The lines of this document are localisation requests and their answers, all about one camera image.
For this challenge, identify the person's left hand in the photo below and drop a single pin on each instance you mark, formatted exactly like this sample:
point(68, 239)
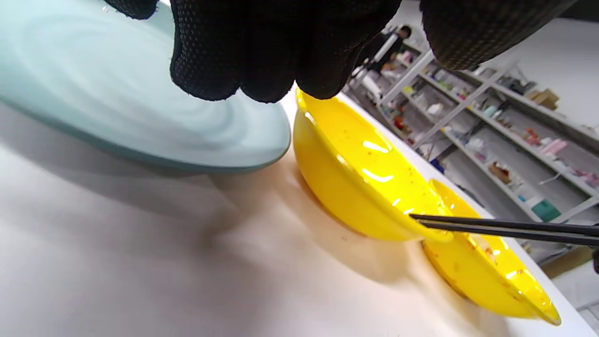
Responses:
point(281, 47)

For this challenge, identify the person's right hand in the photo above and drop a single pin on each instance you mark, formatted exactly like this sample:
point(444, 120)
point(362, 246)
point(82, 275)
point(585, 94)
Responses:
point(596, 260)

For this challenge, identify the black chopstick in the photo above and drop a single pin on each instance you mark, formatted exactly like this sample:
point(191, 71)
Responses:
point(505, 232)
point(505, 223)

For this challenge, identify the yellow dumpling bowl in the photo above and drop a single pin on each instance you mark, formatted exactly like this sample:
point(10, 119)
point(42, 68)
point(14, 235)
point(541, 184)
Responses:
point(482, 281)

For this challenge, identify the yellow sauce bowl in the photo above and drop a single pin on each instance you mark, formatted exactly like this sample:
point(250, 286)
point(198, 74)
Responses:
point(355, 187)

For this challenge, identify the teal plate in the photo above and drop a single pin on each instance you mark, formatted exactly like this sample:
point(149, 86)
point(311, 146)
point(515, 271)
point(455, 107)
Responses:
point(117, 93)

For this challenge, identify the white shelf rack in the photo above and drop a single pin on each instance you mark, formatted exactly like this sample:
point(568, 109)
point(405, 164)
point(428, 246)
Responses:
point(472, 121)

